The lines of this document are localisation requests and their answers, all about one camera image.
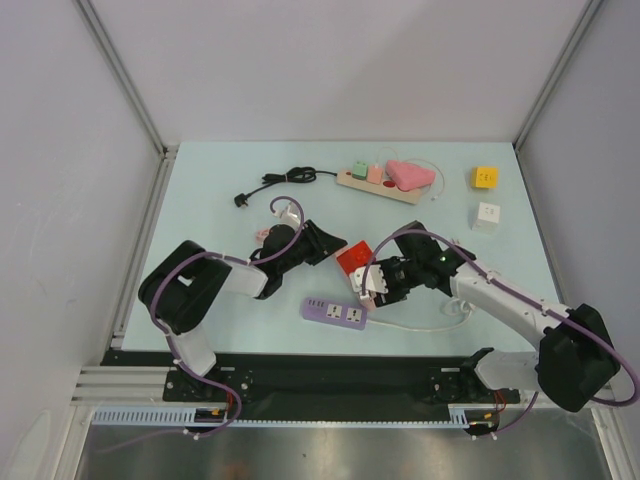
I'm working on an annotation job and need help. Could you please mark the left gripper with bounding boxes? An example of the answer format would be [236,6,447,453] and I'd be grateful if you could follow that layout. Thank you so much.
[278,219,346,274]

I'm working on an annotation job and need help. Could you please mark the red cube socket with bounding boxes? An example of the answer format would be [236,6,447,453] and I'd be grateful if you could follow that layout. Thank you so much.
[334,240,373,276]

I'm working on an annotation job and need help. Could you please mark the purple power strip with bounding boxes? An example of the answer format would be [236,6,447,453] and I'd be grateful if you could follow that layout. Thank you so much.
[300,297,367,331]

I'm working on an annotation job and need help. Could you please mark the white cube socket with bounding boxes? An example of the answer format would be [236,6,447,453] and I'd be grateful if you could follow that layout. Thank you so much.
[471,202,501,234]

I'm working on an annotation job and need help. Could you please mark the yellow cube socket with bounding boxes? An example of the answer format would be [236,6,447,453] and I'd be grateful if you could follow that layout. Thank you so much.
[470,166,499,190]

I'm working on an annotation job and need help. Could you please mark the pink power strip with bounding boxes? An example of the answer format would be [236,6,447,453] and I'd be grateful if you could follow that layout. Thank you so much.
[358,295,376,312]

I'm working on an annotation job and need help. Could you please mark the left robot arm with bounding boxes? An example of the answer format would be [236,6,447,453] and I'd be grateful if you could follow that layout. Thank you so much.
[138,220,347,400]

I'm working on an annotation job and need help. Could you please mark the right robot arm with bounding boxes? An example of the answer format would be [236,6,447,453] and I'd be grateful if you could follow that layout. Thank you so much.
[373,221,621,412]

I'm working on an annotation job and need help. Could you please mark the green adapter plug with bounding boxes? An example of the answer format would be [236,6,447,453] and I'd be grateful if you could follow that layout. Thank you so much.
[351,161,368,180]

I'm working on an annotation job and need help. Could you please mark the orange adapter plug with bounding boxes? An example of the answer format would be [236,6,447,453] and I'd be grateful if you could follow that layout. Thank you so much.
[366,164,384,185]

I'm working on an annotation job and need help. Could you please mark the pink triangular socket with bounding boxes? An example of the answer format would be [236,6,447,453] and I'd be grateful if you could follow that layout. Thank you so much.
[385,160,436,191]

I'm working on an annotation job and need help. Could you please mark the beige power strip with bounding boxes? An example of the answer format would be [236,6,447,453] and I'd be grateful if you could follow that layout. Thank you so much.
[336,170,423,205]

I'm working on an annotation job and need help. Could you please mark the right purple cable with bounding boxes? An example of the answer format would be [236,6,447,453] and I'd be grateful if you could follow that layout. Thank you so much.
[360,228,640,410]

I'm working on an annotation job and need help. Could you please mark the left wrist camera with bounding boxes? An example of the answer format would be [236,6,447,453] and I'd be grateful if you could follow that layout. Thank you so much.
[274,203,304,230]

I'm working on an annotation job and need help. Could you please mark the black power cable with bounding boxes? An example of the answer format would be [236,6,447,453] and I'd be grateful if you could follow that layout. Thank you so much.
[233,166,338,209]

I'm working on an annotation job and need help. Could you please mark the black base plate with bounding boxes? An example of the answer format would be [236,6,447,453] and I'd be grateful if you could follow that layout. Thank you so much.
[101,351,529,423]

